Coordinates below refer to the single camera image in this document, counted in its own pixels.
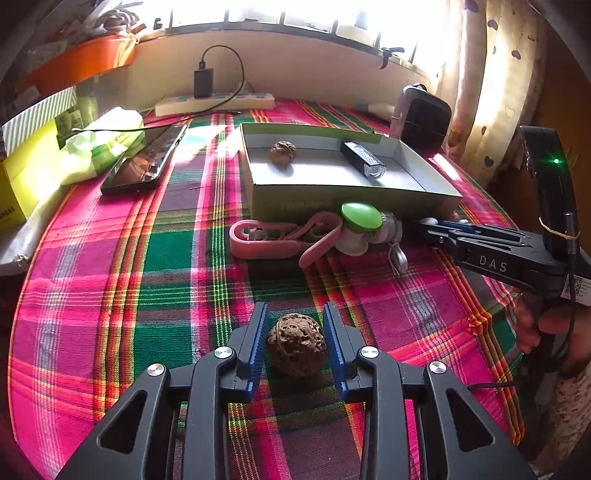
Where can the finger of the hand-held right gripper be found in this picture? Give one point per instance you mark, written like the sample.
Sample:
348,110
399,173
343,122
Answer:
457,226
485,243

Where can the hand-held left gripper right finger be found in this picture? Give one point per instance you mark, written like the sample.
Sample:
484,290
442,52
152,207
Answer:
334,341

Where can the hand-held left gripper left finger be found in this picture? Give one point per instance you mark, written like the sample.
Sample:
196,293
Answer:
258,341

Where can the large brown walnut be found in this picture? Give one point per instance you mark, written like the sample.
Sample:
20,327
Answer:
297,344

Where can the white panda gadget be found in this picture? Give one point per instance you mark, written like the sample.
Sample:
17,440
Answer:
352,244

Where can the white and green cardboard box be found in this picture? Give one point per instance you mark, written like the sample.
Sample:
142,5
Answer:
323,177

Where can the person's right hand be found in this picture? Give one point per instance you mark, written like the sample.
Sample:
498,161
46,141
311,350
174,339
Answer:
526,323

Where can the green round lid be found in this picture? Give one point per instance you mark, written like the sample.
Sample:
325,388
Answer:
361,217

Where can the black bike light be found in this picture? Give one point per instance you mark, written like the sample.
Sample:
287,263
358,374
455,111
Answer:
364,159

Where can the plaid tablecloth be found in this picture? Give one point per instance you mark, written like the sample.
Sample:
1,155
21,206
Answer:
138,277

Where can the heart print curtain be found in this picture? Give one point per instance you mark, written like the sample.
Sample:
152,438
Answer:
489,69

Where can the black clip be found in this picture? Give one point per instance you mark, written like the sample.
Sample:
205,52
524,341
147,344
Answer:
388,54

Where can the small brown walnut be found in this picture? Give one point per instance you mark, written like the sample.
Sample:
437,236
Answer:
282,151

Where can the black smartphone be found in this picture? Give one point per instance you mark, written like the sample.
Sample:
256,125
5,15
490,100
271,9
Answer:
143,159

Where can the white power strip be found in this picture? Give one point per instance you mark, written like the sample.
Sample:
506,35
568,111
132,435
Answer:
221,102

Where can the green and white plastic bag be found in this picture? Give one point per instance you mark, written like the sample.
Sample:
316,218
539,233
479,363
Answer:
104,138

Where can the black charger adapter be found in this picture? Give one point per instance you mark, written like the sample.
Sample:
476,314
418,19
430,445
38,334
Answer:
203,83

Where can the yellow-green box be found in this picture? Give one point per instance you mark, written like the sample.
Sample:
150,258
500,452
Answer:
27,184

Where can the green striped box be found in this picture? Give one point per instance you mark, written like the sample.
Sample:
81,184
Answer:
41,113

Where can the orange tray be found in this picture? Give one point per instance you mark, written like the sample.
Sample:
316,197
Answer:
87,57

